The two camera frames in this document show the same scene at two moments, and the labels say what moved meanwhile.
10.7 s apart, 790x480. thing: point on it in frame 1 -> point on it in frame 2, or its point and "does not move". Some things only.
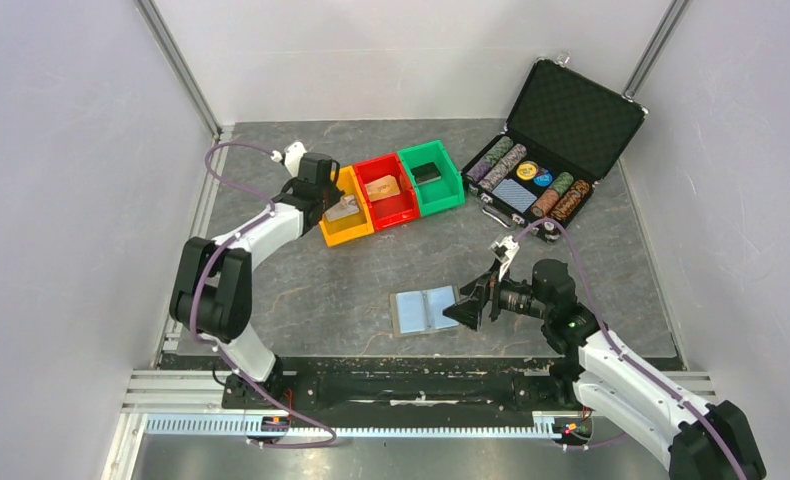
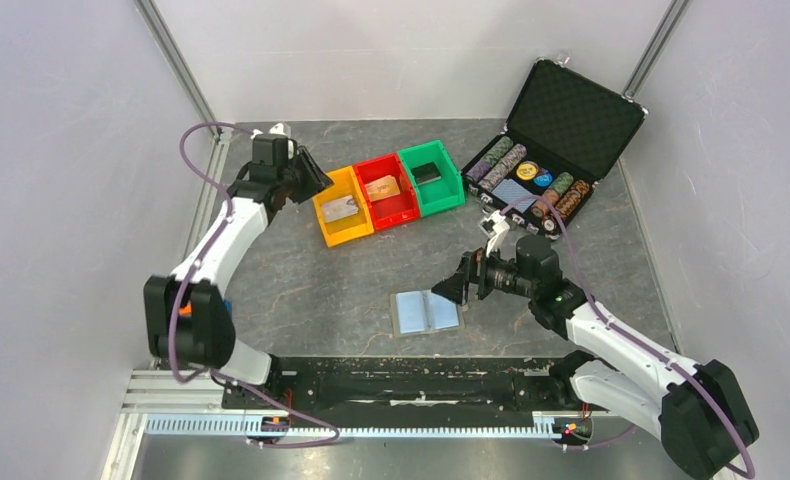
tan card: [383, 187] does not move
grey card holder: [421, 311] does not move
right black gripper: [466, 312] -> [475, 268]
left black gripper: [334, 193] -> [317, 180]
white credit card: [346, 206] does not move
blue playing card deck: [514, 194] does not move
